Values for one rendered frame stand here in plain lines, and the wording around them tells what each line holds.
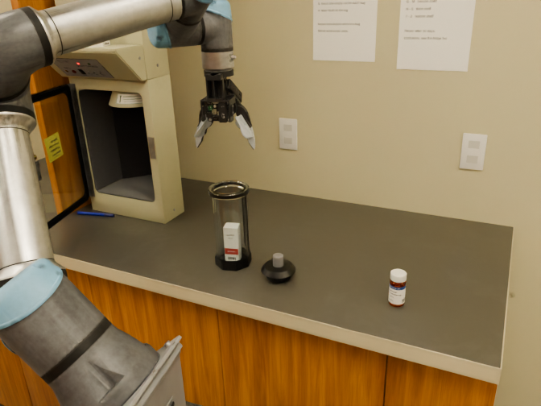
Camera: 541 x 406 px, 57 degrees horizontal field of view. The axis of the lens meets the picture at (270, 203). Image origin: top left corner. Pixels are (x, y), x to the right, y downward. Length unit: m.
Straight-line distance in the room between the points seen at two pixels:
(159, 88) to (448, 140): 0.92
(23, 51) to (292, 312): 0.77
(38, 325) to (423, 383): 0.83
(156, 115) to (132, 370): 1.00
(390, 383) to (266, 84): 1.09
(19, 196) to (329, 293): 0.74
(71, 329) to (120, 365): 0.08
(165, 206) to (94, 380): 1.01
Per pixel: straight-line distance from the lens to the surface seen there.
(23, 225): 0.93
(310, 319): 1.20
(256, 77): 1.86
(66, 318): 0.76
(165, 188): 1.68
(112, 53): 1.49
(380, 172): 1.77
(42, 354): 0.76
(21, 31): 0.91
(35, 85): 1.77
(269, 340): 1.33
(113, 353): 0.76
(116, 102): 1.69
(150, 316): 1.53
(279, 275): 1.30
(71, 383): 0.77
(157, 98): 1.61
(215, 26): 1.19
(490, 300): 1.34
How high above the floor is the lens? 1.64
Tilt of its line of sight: 23 degrees down
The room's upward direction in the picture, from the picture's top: 2 degrees counter-clockwise
